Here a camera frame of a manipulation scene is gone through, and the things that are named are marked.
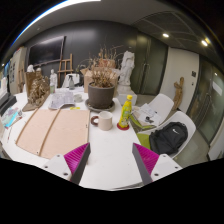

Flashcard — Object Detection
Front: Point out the wooden figure sculpture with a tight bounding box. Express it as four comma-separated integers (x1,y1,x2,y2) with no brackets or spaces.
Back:
171,76,185,111

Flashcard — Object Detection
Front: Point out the small white bowl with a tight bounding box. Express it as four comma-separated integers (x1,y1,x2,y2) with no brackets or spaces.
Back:
73,93,84,103

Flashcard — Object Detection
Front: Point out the white chair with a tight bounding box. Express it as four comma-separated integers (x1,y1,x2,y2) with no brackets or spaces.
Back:
63,73,81,88
136,110,197,159
131,93,175,133

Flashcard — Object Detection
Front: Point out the colourful book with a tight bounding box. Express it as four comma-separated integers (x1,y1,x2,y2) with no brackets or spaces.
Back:
1,106,24,129

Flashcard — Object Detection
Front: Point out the black wall screen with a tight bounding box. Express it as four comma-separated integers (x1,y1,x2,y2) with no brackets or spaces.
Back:
28,35,66,66

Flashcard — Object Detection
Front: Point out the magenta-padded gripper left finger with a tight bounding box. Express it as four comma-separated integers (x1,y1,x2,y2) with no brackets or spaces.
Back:
43,142,92,185

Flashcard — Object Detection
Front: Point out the grey spray bottle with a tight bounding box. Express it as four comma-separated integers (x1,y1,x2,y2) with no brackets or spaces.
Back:
68,74,76,91

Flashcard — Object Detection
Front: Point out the white cabinet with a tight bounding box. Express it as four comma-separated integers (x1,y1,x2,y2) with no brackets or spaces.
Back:
8,46,28,95

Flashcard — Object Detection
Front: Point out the brown carved wooden sculpture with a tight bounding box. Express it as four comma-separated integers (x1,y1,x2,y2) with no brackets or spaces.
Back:
22,71,51,113

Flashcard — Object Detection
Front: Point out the tall white plaster statue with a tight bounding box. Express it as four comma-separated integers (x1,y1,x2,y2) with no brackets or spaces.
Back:
116,50,138,107

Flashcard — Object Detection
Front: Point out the small white figurine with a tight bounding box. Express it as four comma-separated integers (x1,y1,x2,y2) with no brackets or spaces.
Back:
49,68,58,84

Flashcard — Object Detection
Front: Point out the printed paper sheet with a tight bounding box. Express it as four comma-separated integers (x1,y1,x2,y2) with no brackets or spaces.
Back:
48,91,76,110

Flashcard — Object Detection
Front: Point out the dry plant in dark pot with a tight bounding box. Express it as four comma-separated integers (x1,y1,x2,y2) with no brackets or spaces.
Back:
79,44,123,110

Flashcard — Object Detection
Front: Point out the white mug with brown handle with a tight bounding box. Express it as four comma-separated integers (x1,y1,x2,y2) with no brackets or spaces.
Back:
90,110,114,132

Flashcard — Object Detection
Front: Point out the long ceiling light strip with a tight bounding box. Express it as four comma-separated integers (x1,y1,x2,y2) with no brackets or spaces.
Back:
9,0,101,48

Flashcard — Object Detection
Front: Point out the flat round red coaster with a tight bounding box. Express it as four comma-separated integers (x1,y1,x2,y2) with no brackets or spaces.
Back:
116,122,131,132

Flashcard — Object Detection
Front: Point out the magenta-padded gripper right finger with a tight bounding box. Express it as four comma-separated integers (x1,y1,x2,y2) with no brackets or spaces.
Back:
131,142,184,186

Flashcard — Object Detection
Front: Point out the wooden easel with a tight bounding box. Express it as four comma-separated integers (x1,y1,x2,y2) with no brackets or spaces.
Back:
57,53,74,88

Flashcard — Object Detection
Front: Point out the yellow drink bottle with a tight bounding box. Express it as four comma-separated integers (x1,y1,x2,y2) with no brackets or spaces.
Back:
118,94,134,129

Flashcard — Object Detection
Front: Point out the grey plant saucer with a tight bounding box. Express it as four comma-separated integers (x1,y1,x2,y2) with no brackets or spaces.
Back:
84,98,117,113

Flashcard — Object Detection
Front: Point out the black backpack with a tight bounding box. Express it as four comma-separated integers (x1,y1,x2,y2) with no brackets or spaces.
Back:
148,121,189,156

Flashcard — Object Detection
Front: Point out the black box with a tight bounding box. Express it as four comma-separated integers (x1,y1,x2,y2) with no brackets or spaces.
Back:
0,93,18,116

